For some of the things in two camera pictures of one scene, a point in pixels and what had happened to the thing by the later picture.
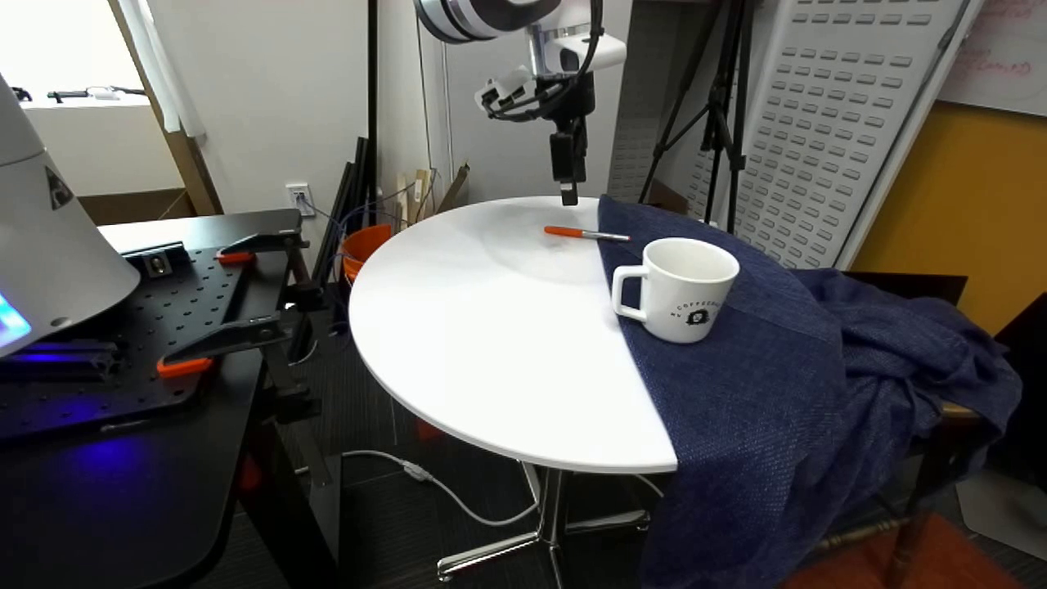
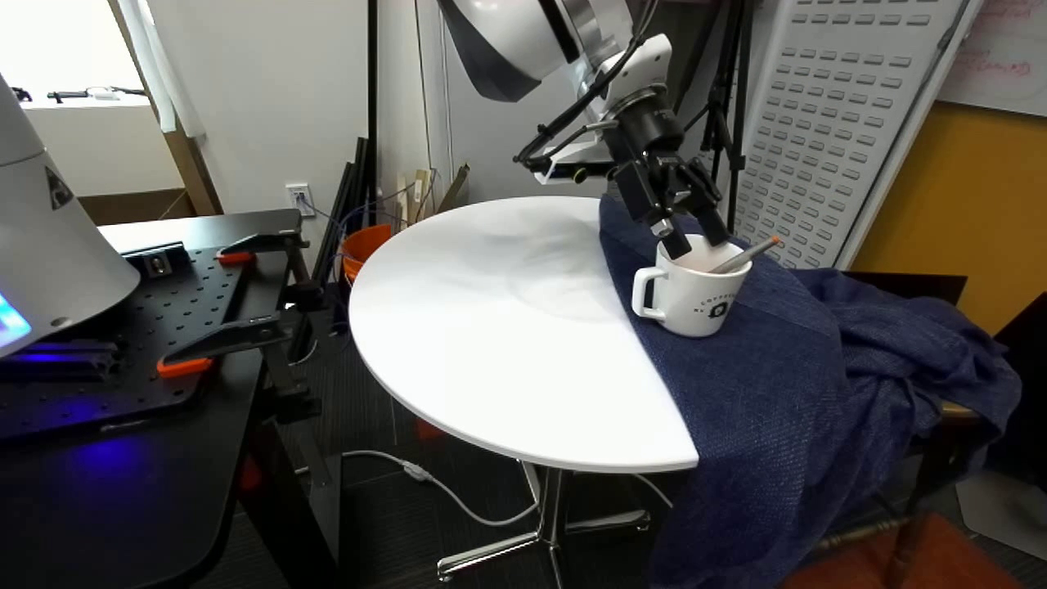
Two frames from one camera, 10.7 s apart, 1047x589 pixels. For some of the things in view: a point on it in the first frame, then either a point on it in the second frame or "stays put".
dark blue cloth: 811,407 stays put
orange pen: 586,234 -> 775,241
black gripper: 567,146 -> 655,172
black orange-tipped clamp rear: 239,253 stays put
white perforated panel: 845,93 stays put
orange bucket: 357,244 stays put
